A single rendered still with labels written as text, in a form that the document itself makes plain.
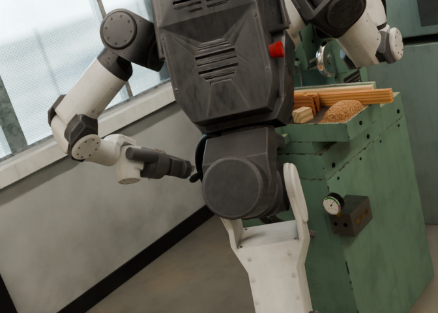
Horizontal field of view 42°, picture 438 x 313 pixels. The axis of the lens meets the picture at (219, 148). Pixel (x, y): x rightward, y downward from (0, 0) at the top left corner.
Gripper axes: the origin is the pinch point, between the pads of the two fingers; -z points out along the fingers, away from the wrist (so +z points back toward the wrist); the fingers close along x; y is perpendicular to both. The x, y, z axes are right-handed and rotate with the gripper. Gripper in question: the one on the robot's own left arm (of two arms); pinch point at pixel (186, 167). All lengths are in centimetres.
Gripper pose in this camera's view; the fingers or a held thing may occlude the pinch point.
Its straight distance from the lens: 179.3
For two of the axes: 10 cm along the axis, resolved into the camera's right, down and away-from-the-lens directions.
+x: 6.9, 2.1, -6.9
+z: -6.8, -1.2, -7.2
